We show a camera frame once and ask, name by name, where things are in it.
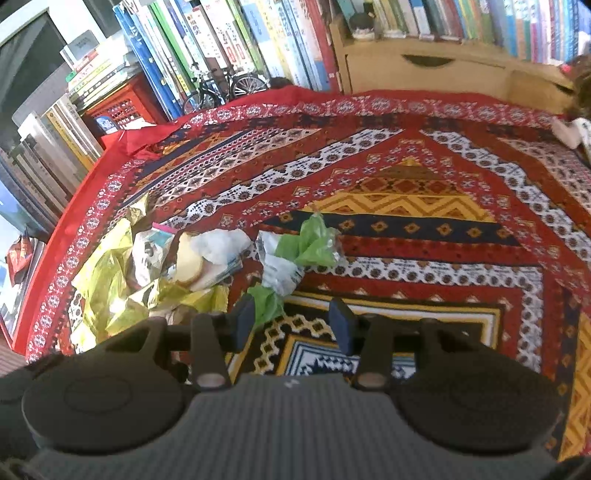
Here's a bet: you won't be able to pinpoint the brown-haired doll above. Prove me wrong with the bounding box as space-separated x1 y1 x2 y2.
551 53 590 164

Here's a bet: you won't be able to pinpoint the red plastic crate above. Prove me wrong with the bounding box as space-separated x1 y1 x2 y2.
81 73 168 137

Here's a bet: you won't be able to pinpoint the right row of books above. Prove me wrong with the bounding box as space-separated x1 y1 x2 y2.
337 0 590 64

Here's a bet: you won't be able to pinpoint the wooden drawer box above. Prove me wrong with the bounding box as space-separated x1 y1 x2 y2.
329 15 574 114

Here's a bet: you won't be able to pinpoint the green plastic wrapper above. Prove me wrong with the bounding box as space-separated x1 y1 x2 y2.
247 212 342 329

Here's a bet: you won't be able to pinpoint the yellow-green foil wrapper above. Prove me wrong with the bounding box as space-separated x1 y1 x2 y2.
68 195 229 353

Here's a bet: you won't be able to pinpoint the red snack bag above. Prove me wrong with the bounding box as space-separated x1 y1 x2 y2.
6 235 34 286

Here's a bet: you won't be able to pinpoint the red patterned tablecloth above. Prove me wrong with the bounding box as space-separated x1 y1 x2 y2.
13 87 590 459

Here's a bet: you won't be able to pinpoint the bread slice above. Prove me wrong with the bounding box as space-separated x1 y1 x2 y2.
173 233 204 285

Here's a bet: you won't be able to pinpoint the blue landscape book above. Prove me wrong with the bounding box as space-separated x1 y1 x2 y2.
0 184 37 235

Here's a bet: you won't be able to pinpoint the miniature black bicycle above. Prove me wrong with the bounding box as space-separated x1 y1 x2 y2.
182 65 270 115

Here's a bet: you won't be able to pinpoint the stack of horizontal books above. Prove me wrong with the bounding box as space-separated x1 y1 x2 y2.
58 30 141 112

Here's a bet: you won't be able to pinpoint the row of upright books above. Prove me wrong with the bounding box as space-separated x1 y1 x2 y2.
113 1 339 119

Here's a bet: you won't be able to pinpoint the white pink snack wrapper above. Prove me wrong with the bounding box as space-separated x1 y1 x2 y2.
131 223 177 287

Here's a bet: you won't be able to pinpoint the white plastic bag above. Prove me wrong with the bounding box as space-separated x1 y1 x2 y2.
189 229 252 291

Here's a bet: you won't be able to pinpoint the left upright pale books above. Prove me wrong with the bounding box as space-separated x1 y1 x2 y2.
1 97 103 239

